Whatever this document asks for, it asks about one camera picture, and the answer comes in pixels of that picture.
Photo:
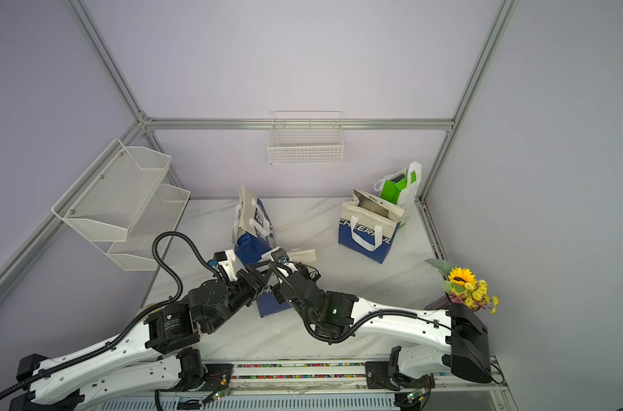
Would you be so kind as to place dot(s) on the blue beige bag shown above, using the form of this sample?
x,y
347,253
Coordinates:
x,y
267,303
368,225
253,232

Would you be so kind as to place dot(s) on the aluminium frame profiles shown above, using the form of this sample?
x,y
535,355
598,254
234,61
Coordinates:
x,y
73,73

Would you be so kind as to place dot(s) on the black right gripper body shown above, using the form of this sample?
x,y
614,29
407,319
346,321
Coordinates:
x,y
281,286

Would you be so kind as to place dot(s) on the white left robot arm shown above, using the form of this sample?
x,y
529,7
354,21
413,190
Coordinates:
x,y
167,330

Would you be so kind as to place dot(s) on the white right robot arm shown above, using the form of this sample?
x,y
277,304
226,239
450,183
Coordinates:
x,y
451,340

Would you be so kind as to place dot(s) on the white wire wall basket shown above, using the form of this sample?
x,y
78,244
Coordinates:
x,y
306,138

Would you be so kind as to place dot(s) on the sunflower bouquet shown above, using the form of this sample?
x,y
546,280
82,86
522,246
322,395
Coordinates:
x,y
462,287

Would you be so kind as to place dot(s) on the green white takeout bag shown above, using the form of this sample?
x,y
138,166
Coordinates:
x,y
401,188

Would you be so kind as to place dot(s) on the white mesh two-tier shelf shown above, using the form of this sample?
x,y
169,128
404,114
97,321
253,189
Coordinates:
x,y
122,203

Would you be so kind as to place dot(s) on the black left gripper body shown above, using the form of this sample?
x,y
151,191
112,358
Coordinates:
x,y
243,291

